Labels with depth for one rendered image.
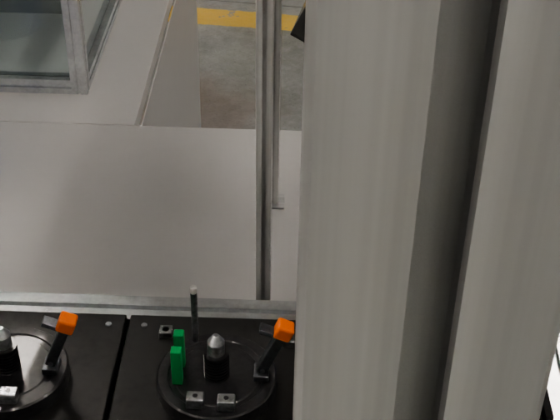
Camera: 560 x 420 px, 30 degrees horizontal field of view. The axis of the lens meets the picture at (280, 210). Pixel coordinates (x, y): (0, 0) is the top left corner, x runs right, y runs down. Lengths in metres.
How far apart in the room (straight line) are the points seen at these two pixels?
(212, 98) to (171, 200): 2.00
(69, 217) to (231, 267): 0.29
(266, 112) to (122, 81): 0.86
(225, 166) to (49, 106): 0.39
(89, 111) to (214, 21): 2.31
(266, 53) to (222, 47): 2.85
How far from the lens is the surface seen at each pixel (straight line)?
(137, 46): 2.20
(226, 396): 1.19
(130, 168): 1.81
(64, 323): 1.20
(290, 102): 3.69
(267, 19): 1.18
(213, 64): 3.93
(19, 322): 1.36
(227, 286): 1.55
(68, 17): 1.97
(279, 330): 1.17
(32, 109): 2.01
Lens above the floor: 1.86
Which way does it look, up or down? 36 degrees down
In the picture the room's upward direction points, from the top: 1 degrees clockwise
